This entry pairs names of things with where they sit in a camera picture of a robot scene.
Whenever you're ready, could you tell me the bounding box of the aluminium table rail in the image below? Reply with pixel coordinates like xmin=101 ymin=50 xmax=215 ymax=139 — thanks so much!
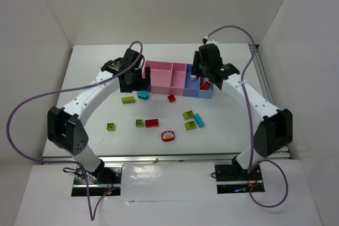
xmin=41 ymin=152 xmax=292 ymax=165

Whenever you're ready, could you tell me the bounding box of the small red lego brick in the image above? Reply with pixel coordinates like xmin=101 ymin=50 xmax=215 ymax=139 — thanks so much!
xmin=167 ymin=94 xmax=176 ymax=103

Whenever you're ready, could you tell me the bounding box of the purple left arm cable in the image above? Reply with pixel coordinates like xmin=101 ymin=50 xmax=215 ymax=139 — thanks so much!
xmin=5 ymin=41 xmax=145 ymax=222

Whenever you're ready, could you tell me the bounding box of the pink sorting container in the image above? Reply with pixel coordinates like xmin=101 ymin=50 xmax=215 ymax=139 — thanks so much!
xmin=145 ymin=61 xmax=187 ymax=96

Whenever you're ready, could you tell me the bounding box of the red curved lego brick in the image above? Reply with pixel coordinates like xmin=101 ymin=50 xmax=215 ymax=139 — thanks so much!
xmin=200 ymin=82 xmax=211 ymax=91

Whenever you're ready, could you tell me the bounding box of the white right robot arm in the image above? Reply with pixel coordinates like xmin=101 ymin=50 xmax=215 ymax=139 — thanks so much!
xmin=191 ymin=43 xmax=293 ymax=175

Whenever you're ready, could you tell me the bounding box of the long red lego brick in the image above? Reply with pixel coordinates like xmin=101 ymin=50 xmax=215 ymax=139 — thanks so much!
xmin=145 ymin=119 xmax=159 ymax=128

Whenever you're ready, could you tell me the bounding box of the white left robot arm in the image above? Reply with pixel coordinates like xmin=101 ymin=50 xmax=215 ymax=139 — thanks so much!
xmin=47 ymin=48 xmax=151 ymax=182

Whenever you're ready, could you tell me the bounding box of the teal oval lego piece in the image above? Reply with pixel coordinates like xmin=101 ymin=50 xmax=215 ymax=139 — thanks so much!
xmin=137 ymin=91 xmax=149 ymax=101

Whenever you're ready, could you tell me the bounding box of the long lime lego brick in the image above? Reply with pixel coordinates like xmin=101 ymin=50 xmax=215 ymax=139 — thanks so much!
xmin=121 ymin=96 xmax=135 ymax=104

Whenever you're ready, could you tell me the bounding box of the lime square lego brick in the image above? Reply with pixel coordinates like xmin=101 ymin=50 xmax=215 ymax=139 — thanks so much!
xmin=106 ymin=123 xmax=115 ymax=131

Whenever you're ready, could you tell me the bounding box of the long teal lego brick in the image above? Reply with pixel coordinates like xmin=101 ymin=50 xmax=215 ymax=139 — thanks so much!
xmin=193 ymin=114 xmax=204 ymax=128

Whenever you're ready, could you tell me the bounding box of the red flower lego piece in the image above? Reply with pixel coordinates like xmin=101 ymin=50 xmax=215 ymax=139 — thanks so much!
xmin=160 ymin=130 xmax=175 ymax=142

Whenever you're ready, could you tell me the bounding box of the small lime lego brick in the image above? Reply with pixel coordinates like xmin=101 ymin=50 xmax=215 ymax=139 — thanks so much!
xmin=136 ymin=119 xmax=144 ymax=128

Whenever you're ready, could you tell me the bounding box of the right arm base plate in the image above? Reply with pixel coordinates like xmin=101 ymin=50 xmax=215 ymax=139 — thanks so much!
xmin=210 ymin=165 xmax=265 ymax=194

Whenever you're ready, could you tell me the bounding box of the lime curved lego brick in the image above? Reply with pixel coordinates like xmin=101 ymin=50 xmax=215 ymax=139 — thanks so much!
xmin=183 ymin=110 xmax=194 ymax=120

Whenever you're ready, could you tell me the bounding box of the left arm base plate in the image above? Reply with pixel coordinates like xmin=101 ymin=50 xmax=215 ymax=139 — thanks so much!
xmin=63 ymin=165 xmax=122 ymax=197

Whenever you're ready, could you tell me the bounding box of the blue sorting container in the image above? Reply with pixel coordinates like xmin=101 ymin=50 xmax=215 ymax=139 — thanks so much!
xmin=183 ymin=64 xmax=213 ymax=99

